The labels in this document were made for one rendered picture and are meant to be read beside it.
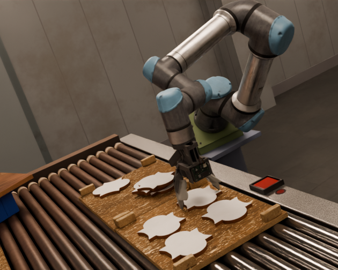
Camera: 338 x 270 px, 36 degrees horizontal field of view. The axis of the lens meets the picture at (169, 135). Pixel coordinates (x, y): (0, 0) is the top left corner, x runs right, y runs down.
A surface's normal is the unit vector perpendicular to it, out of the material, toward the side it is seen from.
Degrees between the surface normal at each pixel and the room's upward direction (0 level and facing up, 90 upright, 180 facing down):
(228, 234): 0
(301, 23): 90
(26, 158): 90
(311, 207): 0
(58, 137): 90
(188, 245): 0
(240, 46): 90
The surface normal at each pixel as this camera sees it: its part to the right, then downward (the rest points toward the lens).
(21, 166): 0.48, 0.10
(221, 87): -0.06, -0.63
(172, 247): -0.31, -0.91
